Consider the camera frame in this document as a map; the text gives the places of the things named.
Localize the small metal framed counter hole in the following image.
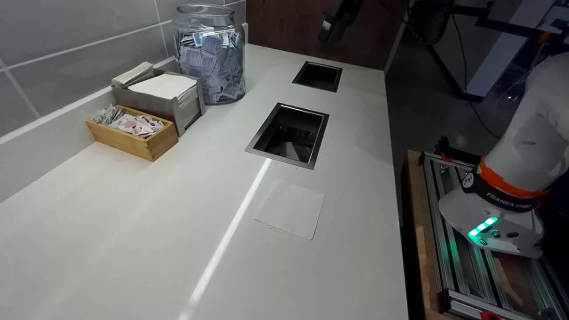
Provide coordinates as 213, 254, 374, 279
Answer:
291, 59, 344, 94

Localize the sachets pile in wooden box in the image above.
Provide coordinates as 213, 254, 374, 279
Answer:
92, 105, 163, 139

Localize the black tripod stand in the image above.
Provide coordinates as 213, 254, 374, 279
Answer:
406, 0, 501, 103

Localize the wooden base board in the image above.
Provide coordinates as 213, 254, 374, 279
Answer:
403, 149, 453, 320

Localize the wooden sachet box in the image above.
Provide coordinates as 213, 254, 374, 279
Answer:
85, 103, 179, 164

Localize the dark brown wooden panel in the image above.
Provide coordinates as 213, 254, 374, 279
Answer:
245, 0, 410, 71

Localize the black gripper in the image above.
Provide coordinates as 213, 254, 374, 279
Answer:
316, 0, 364, 44

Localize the white paper sheet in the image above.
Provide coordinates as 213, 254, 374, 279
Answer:
252, 178, 325, 242

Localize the white board panel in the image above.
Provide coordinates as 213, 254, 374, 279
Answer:
465, 0, 559, 100

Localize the large metal framed counter hole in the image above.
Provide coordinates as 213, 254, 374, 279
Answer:
245, 101, 330, 171

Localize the grey napkin dispenser box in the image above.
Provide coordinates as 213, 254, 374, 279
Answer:
109, 60, 207, 137

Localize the glass jar with sachets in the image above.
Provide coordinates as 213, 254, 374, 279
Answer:
172, 0, 248, 107

